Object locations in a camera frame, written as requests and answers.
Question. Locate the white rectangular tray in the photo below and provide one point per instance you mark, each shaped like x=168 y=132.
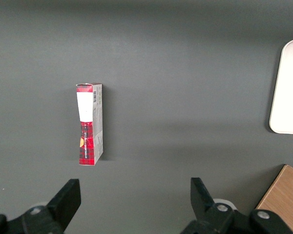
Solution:
x=288 y=97

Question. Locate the wooden drawer cabinet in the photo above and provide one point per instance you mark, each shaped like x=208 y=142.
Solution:
x=283 y=195

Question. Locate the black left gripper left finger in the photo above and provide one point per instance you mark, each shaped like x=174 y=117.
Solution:
x=63 y=202

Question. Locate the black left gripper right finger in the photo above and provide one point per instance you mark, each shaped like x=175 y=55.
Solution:
x=202 y=207

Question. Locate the red plaid carton box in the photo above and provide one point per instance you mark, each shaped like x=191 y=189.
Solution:
x=88 y=109

